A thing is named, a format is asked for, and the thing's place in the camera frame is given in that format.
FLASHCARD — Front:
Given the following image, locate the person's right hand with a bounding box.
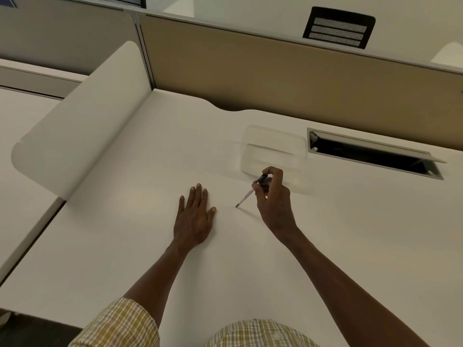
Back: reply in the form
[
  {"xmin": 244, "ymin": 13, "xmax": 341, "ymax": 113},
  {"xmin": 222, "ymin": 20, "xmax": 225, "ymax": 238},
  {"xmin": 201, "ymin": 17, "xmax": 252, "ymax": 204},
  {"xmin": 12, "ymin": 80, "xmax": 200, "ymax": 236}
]
[{"xmin": 254, "ymin": 167, "xmax": 301, "ymax": 243}]

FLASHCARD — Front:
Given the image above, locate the person's left hand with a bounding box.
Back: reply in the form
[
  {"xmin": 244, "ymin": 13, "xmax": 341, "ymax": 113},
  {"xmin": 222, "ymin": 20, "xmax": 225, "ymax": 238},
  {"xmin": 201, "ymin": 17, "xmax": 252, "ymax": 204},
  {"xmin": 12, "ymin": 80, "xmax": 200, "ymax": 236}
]
[{"xmin": 173, "ymin": 183, "xmax": 217, "ymax": 251}]

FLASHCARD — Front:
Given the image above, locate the person's right forearm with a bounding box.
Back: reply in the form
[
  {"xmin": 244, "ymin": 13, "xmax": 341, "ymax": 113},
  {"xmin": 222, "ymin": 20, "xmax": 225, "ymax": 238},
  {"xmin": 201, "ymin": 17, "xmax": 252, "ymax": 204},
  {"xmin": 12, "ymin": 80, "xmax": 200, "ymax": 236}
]
[{"xmin": 277, "ymin": 227, "xmax": 433, "ymax": 347}]

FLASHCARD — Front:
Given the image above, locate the person's left forearm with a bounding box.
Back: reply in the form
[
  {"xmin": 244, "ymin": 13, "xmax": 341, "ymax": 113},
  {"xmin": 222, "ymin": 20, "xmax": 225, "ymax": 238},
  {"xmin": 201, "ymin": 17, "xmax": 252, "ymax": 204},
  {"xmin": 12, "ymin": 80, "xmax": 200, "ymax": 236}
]
[{"xmin": 123, "ymin": 239, "xmax": 192, "ymax": 331}]

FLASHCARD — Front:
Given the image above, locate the clear plastic container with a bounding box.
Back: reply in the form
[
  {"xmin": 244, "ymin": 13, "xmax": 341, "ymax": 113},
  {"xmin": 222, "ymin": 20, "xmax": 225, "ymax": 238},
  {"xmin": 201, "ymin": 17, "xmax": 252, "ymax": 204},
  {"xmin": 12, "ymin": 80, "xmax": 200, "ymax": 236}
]
[{"xmin": 239, "ymin": 124, "xmax": 314, "ymax": 194}]

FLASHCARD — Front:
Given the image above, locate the beige partition panel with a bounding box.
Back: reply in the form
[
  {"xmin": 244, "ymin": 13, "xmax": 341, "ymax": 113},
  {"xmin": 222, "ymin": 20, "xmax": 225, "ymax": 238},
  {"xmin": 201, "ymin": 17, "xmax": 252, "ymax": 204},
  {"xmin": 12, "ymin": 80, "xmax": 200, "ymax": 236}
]
[{"xmin": 139, "ymin": 13, "xmax": 463, "ymax": 152}]

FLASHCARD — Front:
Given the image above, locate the white curved side divider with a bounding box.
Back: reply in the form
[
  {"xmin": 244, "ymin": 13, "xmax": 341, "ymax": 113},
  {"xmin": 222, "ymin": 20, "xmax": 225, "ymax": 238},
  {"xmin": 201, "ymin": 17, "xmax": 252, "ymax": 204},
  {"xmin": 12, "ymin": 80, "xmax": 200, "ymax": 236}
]
[{"xmin": 11, "ymin": 40, "xmax": 152, "ymax": 203}]

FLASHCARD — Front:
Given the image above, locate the yellow checked shirt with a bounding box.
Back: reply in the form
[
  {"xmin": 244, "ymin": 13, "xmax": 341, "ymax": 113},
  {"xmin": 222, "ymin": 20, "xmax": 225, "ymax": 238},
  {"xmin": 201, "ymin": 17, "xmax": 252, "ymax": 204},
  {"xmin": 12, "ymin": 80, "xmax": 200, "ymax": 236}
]
[{"xmin": 68, "ymin": 298, "xmax": 322, "ymax": 347}]

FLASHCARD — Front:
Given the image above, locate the black mesh chair back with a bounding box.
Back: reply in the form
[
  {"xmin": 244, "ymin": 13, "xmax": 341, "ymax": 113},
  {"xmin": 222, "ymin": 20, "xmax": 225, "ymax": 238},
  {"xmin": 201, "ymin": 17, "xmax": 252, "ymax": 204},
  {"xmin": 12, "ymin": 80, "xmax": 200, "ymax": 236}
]
[
  {"xmin": 303, "ymin": 6, "xmax": 376, "ymax": 50},
  {"xmin": 94, "ymin": 0, "xmax": 147, "ymax": 10}
]

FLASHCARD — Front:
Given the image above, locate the grey partition panel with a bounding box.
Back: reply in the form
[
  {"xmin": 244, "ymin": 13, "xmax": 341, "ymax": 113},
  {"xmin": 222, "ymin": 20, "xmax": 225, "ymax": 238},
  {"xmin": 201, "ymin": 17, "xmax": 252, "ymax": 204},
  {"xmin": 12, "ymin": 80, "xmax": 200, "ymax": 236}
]
[{"xmin": 0, "ymin": 0, "xmax": 142, "ymax": 75}]

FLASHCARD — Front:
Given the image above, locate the desk cable tray opening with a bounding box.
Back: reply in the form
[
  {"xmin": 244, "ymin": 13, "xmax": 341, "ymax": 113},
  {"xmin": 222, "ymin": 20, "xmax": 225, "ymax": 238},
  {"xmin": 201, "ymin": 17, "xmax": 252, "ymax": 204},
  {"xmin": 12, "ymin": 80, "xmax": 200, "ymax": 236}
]
[{"xmin": 307, "ymin": 128, "xmax": 448, "ymax": 181}]

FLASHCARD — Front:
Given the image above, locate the grey metal partition post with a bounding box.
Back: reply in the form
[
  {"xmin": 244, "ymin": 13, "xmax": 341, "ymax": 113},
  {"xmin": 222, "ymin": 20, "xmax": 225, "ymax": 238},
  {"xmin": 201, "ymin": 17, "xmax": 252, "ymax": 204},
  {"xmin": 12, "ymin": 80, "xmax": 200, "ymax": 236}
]
[{"xmin": 131, "ymin": 11, "xmax": 157, "ymax": 91}]

